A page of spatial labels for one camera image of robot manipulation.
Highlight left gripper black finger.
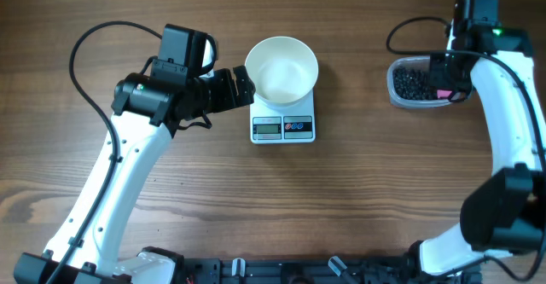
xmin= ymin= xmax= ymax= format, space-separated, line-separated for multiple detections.
xmin=233 ymin=66 xmax=252 ymax=86
xmin=235 ymin=83 xmax=256 ymax=107

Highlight pink scoop with blue handle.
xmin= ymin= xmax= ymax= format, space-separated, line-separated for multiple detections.
xmin=436 ymin=90 xmax=452 ymax=100

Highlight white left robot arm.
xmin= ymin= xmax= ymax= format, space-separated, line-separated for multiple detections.
xmin=14 ymin=25 xmax=255 ymax=283

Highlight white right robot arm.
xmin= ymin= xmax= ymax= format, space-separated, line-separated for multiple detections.
xmin=415 ymin=0 xmax=545 ymax=281

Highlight white bowl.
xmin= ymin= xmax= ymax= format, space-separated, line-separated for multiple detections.
xmin=244 ymin=36 xmax=319 ymax=106

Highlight white digital kitchen scale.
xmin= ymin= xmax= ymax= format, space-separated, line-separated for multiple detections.
xmin=250 ymin=91 xmax=316 ymax=144

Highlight clear plastic container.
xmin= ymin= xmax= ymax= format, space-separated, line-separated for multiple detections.
xmin=386 ymin=56 xmax=473 ymax=109

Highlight black beans in container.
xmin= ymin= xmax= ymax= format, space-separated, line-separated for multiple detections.
xmin=393 ymin=67 xmax=438 ymax=101

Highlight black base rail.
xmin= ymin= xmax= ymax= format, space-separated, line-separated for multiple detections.
xmin=102 ymin=256 xmax=483 ymax=284

